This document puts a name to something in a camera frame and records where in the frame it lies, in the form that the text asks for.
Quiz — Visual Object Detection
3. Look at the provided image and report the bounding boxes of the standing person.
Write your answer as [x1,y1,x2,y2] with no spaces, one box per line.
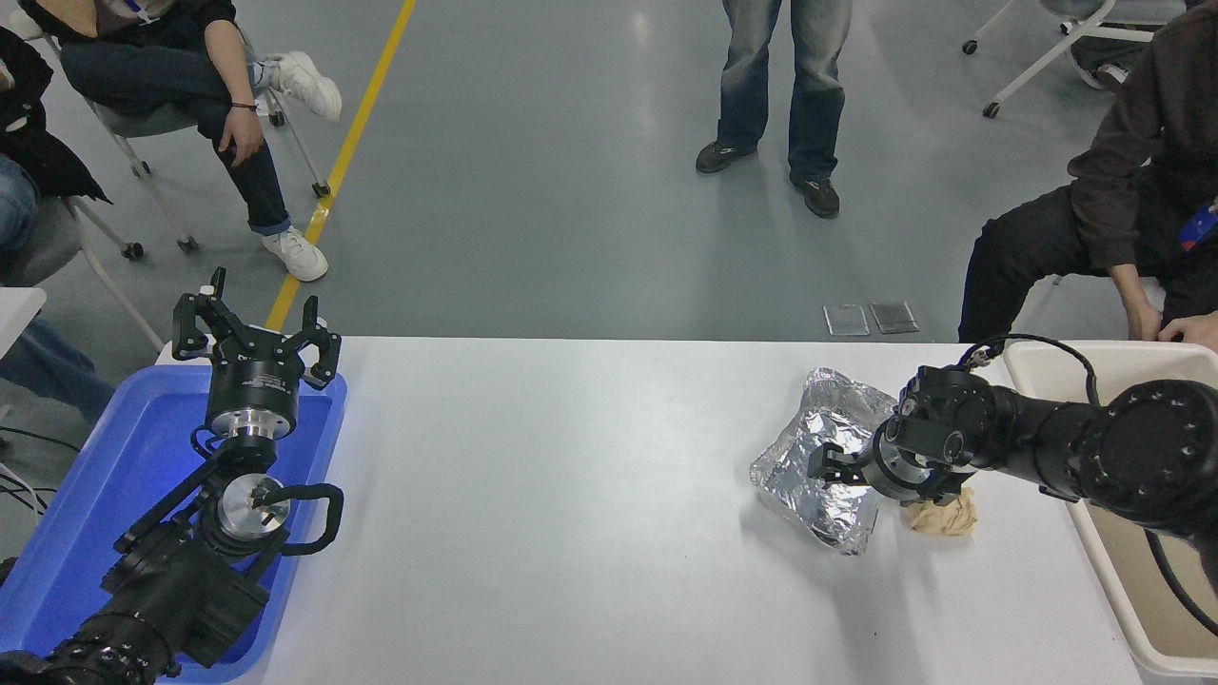
[695,0,853,220]

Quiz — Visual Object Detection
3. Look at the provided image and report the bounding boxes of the seated person's feet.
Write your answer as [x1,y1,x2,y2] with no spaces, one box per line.
[1066,36,1148,92]

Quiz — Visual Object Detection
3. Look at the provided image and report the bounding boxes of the seated person leaning forward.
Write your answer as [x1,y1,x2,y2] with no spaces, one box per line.
[958,0,1218,351]

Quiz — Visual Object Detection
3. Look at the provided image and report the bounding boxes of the seated person with crossed legs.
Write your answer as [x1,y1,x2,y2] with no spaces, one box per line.
[17,0,344,283]

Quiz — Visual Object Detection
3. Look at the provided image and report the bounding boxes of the silver foil tray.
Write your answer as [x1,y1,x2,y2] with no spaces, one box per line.
[749,368,901,558]

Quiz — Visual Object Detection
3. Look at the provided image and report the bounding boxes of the crumpled tan paper ball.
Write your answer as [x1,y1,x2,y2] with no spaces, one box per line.
[904,483,979,537]

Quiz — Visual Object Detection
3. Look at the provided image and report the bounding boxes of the grey chair with white legs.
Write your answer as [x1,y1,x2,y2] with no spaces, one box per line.
[0,195,167,353]
[961,0,1190,120]
[88,14,332,253]

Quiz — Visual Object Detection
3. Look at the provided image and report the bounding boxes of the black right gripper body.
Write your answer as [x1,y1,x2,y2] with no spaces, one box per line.
[864,419,939,503]

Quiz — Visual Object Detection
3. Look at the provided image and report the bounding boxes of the small white side table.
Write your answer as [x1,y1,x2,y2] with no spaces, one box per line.
[0,287,48,359]

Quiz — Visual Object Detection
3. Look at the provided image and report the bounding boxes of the blue plastic tray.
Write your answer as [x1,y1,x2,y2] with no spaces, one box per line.
[0,364,348,685]

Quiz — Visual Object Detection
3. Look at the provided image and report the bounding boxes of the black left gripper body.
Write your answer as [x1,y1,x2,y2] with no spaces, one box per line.
[207,328,307,421]

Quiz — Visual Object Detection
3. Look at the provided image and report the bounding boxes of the person's hand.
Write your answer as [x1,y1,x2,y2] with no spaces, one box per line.
[1129,288,1165,343]
[219,106,266,169]
[1158,312,1218,352]

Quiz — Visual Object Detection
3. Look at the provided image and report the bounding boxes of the large pale bin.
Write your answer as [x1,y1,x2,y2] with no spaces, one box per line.
[1003,341,1218,685]

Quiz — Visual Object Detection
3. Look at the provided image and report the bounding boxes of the seated person in dark jacket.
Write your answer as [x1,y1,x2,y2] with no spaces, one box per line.
[0,27,117,424]

